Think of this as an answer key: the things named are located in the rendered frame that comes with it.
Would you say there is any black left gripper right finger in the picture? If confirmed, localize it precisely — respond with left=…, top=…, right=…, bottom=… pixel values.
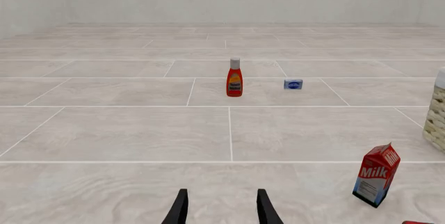
left=257, top=189, right=284, bottom=224

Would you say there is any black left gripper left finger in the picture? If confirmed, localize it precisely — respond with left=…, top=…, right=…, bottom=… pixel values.
left=161, top=189, right=189, bottom=224

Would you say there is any red milk carton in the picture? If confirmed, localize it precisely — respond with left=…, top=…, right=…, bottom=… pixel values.
left=352, top=142, right=401, bottom=209

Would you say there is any cream woven basket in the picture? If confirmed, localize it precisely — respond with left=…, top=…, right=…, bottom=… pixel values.
left=422, top=67, right=445, bottom=154

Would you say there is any small blue printed box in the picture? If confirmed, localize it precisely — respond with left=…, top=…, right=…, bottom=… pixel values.
left=283, top=79, right=304, bottom=90

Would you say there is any red sauce bottle grey cap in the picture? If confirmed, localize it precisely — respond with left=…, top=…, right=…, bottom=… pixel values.
left=226, top=57, right=243, bottom=98

